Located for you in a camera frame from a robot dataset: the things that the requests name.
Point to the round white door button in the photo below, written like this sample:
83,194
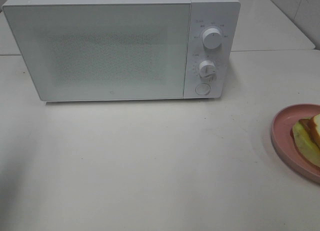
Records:
203,89

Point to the toy sandwich with lettuce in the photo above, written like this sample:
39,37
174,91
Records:
306,135

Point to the white microwave oven body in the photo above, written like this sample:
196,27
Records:
203,14

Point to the pink plastic plate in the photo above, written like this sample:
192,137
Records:
283,141

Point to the white microwave knob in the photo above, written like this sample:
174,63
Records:
206,69
212,38

